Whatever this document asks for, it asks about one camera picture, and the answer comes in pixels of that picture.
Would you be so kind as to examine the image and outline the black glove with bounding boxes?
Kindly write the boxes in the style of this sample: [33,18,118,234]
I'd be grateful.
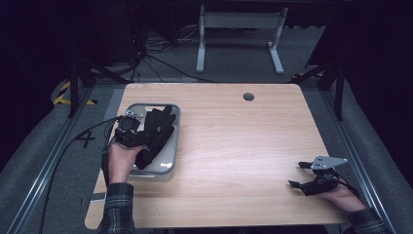
[134,104,176,171]

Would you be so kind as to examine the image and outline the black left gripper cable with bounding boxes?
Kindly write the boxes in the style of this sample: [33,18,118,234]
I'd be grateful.
[38,115,125,234]

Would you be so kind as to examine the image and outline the person's left hand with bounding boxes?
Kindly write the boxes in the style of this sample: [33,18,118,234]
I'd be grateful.
[106,142,143,185]

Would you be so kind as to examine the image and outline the metal tray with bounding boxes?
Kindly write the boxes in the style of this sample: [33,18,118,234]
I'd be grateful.
[125,102,181,181]

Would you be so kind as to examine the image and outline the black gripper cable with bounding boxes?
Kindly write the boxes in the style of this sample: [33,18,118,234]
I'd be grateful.
[335,177,360,199]
[38,115,125,234]

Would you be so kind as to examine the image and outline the person's right hand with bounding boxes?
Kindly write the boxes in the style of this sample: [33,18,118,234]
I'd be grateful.
[319,187,367,215]

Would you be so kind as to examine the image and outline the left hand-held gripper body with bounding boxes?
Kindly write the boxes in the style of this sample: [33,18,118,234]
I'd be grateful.
[114,110,146,148]

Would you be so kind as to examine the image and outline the black floor cables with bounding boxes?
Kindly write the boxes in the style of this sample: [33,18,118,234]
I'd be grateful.
[137,27,217,84]

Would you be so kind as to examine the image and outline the white metal desk frame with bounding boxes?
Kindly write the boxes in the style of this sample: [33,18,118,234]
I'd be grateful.
[196,4,289,75]

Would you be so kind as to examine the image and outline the aluminium rail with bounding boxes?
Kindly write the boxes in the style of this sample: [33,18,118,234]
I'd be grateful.
[319,89,398,234]
[5,86,95,234]

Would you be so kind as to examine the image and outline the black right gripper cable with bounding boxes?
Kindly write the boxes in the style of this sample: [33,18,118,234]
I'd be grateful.
[335,177,360,199]

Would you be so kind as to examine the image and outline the yellow black hazard tape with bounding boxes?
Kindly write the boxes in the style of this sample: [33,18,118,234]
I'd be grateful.
[53,80,98,106]

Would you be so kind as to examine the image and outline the black metal stand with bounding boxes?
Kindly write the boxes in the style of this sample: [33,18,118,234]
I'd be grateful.
[291,59,346,122]
[67,57,131,119]

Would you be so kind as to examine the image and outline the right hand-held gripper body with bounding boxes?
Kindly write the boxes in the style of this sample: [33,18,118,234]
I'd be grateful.
[303,155,349,197]

